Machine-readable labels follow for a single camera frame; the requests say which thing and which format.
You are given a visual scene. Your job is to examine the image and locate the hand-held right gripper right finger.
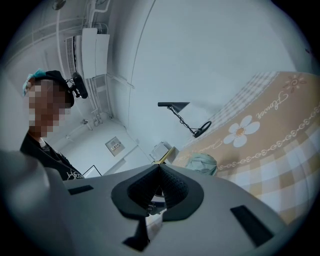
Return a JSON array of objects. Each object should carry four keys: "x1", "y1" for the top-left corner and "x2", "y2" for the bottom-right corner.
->
[{"x1": 146, "y1": 163, "x2": 289, "y2": 256}]

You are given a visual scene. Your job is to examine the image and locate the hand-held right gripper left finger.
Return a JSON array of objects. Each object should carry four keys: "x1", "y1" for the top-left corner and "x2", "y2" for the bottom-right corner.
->
[{"x1": 0, "y1": 148, "x2": 162, "y2": 256}]

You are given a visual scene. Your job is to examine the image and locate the light green umbrella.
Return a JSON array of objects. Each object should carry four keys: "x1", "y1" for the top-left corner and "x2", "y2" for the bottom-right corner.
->
[{"x1": 185, "y1": 152, "x2": 218, "y2": 177}]

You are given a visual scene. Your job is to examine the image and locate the person's black printed shirt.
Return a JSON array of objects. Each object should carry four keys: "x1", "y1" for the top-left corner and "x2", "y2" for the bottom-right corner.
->
[{"x1": 19, "y1": 131, "x2": 85, "y2": 182}]

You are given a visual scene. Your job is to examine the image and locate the wooden side desk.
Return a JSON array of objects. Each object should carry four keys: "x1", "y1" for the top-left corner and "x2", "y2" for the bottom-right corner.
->
[{"x1": 159, "y1": 146, "x2": 180, "y2": 166}]

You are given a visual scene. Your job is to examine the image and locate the white microwave oven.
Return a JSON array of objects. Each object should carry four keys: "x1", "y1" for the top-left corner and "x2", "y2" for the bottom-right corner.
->
[{"x1": 151, "y1": 141, "x2": 173, "y2": 161}]

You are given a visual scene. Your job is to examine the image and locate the table with checked tablecloth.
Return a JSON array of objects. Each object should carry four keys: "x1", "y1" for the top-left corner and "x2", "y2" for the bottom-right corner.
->
[{"x1": 172, "y1": 70, "x2": 320, "y2": 226}]

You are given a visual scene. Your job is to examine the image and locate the person's head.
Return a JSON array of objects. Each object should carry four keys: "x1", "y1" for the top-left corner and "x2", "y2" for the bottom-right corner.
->
[{"x1": 23, "y1": 69, "x2": 76, "y2": 139}]

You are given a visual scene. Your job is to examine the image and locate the black desk lamp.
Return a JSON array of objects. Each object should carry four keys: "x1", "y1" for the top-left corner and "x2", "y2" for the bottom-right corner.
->
[{"x1": 157, "y1": 101, "x2": 213, "y2": 139}]

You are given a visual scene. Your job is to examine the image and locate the teal hair clip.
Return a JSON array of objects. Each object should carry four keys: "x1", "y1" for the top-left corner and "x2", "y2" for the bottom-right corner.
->
[{"x1": 22, "y1": 69, "x2": 47, "y2": 97}]

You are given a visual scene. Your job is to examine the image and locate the white ceiling air conditioner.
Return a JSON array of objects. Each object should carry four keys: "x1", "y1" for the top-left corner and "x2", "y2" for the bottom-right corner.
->
[{"x1": 65, "y1": 27, "x2": 111, "y2": 80}]

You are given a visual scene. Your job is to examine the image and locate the gray wall electrical panel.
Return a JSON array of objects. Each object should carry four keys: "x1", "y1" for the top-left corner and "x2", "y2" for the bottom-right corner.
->
[{"x1": 104, "y1": 136, "x2": 126, "y2": 158}]

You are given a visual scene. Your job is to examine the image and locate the white wall pipes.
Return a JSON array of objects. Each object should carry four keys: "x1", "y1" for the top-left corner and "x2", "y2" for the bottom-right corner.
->
[{"x1": 87, "y1": 73, "x2": 115, "y2": 123}]

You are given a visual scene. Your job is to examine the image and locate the black head-mounted camera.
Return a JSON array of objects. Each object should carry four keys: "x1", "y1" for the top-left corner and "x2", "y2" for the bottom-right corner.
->
[{"x1": 65, "y1": 71, "x2": 89, "y2": 100}]

